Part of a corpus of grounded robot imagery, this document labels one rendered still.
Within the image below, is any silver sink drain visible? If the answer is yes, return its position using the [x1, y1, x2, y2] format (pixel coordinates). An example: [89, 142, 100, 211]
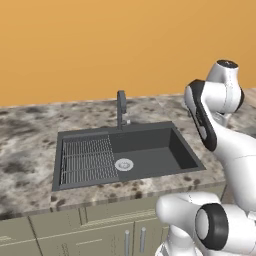
[114, 158, 135, 172]

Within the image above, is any dark grey sink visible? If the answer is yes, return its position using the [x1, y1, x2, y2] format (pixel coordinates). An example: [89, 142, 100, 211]
[51, 120, 207, 192]

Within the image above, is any beige panel under sink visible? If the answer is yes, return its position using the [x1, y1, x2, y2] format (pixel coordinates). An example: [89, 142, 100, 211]
[78, 197, 162, 229]

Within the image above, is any dark grey tap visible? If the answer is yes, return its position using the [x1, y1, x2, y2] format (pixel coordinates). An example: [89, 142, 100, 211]
[116, 89, 132, 132]

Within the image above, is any beige cupboard door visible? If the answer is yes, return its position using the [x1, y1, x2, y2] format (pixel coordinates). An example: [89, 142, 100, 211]
[132, 217, 170, 256]
[29, 219, 135, 256]

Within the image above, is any beige drawer front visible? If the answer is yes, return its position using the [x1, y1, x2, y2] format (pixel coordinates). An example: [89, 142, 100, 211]
[0, 216, 44, 256]

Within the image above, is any grey wire sink rack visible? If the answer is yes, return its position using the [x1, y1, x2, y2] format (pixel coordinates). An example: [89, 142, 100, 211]
[59, 134, 119, 186]

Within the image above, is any silver cupboard handle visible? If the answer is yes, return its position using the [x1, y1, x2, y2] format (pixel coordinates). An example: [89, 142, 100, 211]
[124, 229, 131, 256]
[139, 226, 147, 254]

